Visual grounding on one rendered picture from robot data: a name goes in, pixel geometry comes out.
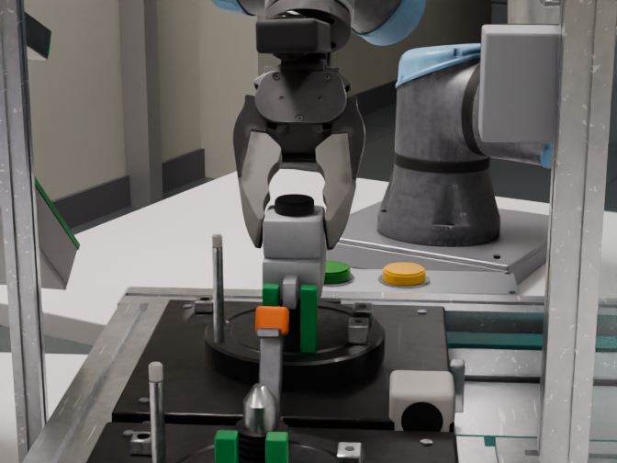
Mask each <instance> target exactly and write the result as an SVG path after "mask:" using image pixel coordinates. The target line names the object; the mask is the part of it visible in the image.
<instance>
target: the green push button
mask: <svg viewBox="0 0 617 463"><path fill-rule="evenodd" d="M350 277H351V268H350V267H349V266H348V265H347V264H345V263H342V262H338V261H326V273H325V277H324V284H334V283H342V282H344V281H347V280H349V279H350Z"/></svg>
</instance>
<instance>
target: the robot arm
mask: <svg viewBox="0 0 617 463"><path fill-rule="evenodd" d="M211 2H212V3H213V4H214V5H216V6H217V7H219V8H221V9H224V10H228V11H230V12H234V13H240V14H244V15H246V16H251V17H253V16H256V15H261V16H265V19H260V20H258V21H257V22H256V24H255V32H256V50H257V51H258V52H259V53H266V54H273V56H275V57H276V58H277V59H279V60H281V63H280V64H279V65H277V66H265V71H264V74H262V75H260V76H259V77H257V78H256V79H254V87H255V90H257V91H256V94H255V96H251V95H246V96H245V102H244V106H243V108H242V110H241V112H240V114H239V116H238V117H237V120H236V122H235V126H234V130H233V148H234V155H235V162H236V169H237V176H238V182H239V189H240V196H241V208H242V214H243V218H244V222H245V226H246V229H247V232H248V233H249V236H250V238H251V240H252V243H253V245H254V247H255V248H259V249H261V248H262V244H263V221H264V217H265V215H264V213H265V209H266V206H267V205H268V203H269V202H270V200H271V196H270V190H269V186H270V182H271V180H272V178H273V177H274V175H275V174H276V173H277V172H278V171H279V170H280V169H303V170H318V172H319V173H320V174H321V175H322V177H323V179H324V181H325V184H324V188H323V189H322V196H323V202H324V204H325V206H326V212H325V216H323V225H324V232H325V239H326V245H327V251H329V250H333V248H334V247H335V245H336V244H337V242H338V241H339V240H340V238H341V237H342V234H343V232H344V230H345V227H346V225H347V222H348V219H349V215H350V212H351V208H352V204H353V197H354V193H355V189H356V178H357V175H358V172H359V168H360V165H361V162H362V159H363V156H364V153H365V125H364V122H363V119H362V116H361V114H360V112H359V110H358V99H357V96H352V97H348V92H349V91H351V82H350V81H349V80H348V79H347V78H345V77H344V76H342V75H341V67H331V54H332V53H333V52H335V51H337V50H339V49H341V48H342V47H343V46H345V45H346V43H347V42H348V41H349V39H350V36H351V28H352V30H353V32H354V33H355V34H356V35H357V36H360V37H363V38H364V39H365V40H366V41H368V42H370V43H372V44H375V45H380V46H385V45H390V44H394V43H396V42H399V41H401V40H403V39H405V38H406V37H407V36H408V35H409V34H410V33H411V32H412V31H413V30H414V29H415V28H416V27H417V26H418V24H419V23H420V21H421V18H422V17H423V12H424V9H425V0H211ZM559 13H560V6H543V5H542V4H541V2H540V1H539V0H508V24H559ZM480 47H481V43H474V44H458V45H445V46H435V47H426V48H418V49H413V50H409V51H406V52H405V53H404V54H403V55H402V56H401V58H400V60H399V67H398V82H397V83H396V88H397V111H396V134H395V159H394V170H393V173H392V176H391V178H390V180H389V183H388V186H387V190H386V193H385V195H384V197H383V200H382V203H381V206H380V208H379V211H378V214H377V230H378V232H379V233H381V234H382V235H384V236H386V237H387V238H390V239H392V240H396V241H399V242H404V243H412V244H418V245H427V246H441V247H459V246H472V245H479V244H484V243H490V242H493V241H495V240H497V239H498V238H499V233H500V215H499V210H498V205H497V201H496V198H495V194H494V191H493V187H492V184H491V180H490V176H489V159H490V157H493V158H499V159H504V160H510V161H515V162H522V163H527V164H538V165H542V166H543V167H544V168H552V151H553V143H543V142H483V141H482V140H481V137H480V134H479V130H478V129H477V123H478V98H479V73H480Z"/></svg>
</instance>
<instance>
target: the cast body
mask: <svg viewBox="0 0 617 463"><path fill-rule="evenodd" d="M323 216H325V208H324V207H323V206H314V199H313V198H312V197H311V196H308V195H303V194H286V195H282V196H279V197H277V198H276V199H275V204H274V205H270V206H269V207H268V209H267V211H266V214H265V217H264V221H263V255H264V260H263V286H264V284H279V286H280V299H282V300H283V307H285V308H287V309H292V310H294V309H295V308H296V307H297V301H298V300H299V299H300V289H301V286H302V285H317V286H318V299H320V298H321V293H322V289H323V283H324V277H325V273H326V241H325V232H324V225H323Z"/></svg>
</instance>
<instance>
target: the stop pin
mask: <svg viewBox="0 0 617 463"><path fill-rule="evenodd" d="M449 362H450V373H451V374H452V375H453V376H454V390H455V412H463V411H464V389H465V361H464V360H460V359H450V360H449Z"/></svg>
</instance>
